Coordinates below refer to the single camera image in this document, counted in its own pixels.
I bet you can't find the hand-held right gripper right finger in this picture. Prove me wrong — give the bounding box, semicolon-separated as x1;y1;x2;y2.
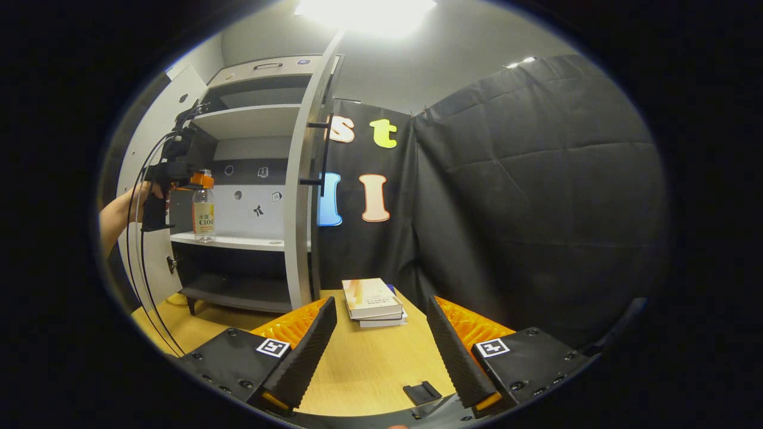
426;295;597;419

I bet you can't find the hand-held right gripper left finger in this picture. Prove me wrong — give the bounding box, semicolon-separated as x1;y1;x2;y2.
176;296;338;418

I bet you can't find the grey cabinet door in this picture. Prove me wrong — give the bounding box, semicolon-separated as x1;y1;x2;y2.
116;63;209;301
283;30;346;310

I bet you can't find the clear plastic bottle orange label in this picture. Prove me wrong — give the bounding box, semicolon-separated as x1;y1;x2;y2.
192;170;216;243

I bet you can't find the grey cabinet with shelves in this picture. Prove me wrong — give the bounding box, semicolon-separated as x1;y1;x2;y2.
170;55;343;315

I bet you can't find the white book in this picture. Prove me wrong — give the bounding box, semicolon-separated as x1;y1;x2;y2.
358;285;410;329

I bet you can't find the cream cover book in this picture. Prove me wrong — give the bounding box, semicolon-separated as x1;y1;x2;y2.
342;278;404;321

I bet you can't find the black backdrop cloth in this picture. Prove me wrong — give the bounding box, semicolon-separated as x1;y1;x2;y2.
310;55;668;352

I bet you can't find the large ceiling light panel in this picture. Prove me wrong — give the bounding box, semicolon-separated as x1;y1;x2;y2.
295;0;439;36

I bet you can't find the small black bracket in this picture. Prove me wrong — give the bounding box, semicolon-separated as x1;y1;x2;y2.
403;381;443;406

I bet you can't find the black cable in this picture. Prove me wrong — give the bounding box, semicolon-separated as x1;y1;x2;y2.
124;132;179;357
137;136;187;357

